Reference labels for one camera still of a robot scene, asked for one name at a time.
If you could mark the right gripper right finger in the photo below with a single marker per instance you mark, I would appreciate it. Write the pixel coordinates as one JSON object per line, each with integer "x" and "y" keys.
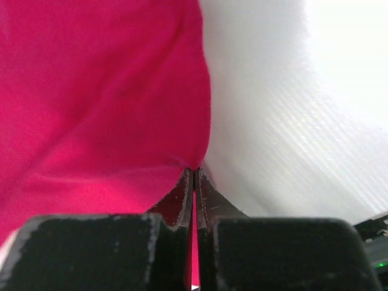
{"x": 238, "y": 252}

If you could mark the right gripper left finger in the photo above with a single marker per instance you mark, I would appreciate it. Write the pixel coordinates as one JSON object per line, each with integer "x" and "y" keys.
{"x": 146, "y": 251}

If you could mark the pink t shirt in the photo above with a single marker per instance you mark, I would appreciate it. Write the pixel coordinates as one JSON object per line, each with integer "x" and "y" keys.
{"x": 103, "y": 105}

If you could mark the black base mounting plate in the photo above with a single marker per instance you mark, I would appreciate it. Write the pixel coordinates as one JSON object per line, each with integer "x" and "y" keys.
{"x": 374, "y": 234}

